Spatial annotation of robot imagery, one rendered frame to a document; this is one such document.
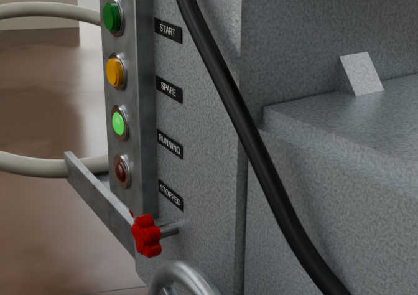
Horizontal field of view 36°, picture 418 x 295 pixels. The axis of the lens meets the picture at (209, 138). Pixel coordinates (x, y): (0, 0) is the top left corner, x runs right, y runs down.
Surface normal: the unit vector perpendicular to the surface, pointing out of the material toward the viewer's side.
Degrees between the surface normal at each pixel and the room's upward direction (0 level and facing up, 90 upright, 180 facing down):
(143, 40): 90
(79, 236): 0
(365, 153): 90
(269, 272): 90
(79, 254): 0
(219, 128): 90
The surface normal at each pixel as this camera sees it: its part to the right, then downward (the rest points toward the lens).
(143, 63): 0.53, 0.33
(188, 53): -0.85, 0.20
